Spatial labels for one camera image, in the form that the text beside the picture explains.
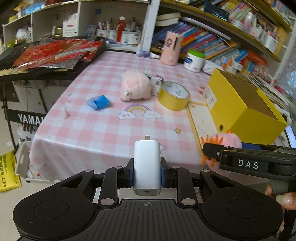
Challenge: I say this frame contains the blue packet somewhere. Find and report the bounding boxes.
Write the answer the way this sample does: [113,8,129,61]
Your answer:
[86,95,109,110]

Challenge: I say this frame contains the black Yamaha keyboard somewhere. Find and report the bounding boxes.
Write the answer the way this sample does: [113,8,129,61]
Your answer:
[1,37,107,152]

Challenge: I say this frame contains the white USB charger plug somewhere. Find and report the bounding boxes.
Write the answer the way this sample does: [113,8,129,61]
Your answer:
[133,136,161,196]

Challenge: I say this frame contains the white plastic basket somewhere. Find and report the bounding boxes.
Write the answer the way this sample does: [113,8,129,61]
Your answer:
[15,141,33,181]

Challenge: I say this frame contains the white jar green lid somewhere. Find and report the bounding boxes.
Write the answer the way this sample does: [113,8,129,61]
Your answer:
[184,49,206,73]

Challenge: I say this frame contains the pink plush pig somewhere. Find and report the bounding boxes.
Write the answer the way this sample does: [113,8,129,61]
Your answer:
[120,69,152,102]

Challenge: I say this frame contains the pink cylindrical humidifier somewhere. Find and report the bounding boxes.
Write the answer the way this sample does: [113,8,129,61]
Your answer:
[160,31,184,66]

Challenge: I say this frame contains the yellow tape roll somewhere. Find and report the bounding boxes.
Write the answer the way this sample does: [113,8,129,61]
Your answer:
[158,81,190,111]

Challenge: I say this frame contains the red figurine pen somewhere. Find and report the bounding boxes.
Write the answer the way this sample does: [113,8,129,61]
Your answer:
[116,16,125,43]

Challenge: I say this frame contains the white desk shelf unit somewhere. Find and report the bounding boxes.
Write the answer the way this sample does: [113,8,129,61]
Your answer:
[1,1,160,52]

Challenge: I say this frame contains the person's right hand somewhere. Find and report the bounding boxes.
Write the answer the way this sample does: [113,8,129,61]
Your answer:
[265,183,296,232]

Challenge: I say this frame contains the white pen holder cups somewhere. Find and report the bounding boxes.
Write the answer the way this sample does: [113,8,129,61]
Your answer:
[96,28,142,46]

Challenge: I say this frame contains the row of colourful books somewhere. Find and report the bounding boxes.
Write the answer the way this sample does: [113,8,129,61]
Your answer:
[152,22,268,74]

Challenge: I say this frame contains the yellow plastic bag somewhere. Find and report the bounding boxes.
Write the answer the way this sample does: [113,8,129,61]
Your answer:
[0,151,22,192]

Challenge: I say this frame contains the pink checkered tablecloth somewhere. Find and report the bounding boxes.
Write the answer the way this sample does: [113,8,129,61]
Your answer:
[30,51,210,181]

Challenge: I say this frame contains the pink spiky plush ball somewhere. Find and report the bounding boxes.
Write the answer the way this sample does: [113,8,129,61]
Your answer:
[201,130,242,167]

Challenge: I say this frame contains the white red labelled box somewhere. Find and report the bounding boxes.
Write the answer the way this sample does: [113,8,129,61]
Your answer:
[62,20,78,37]

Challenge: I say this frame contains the red foil packet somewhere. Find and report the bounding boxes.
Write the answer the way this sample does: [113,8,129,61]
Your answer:
[13,39,104,69]

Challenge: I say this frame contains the yellow cardboard box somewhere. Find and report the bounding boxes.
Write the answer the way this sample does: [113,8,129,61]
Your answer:
[203,69,287,144]

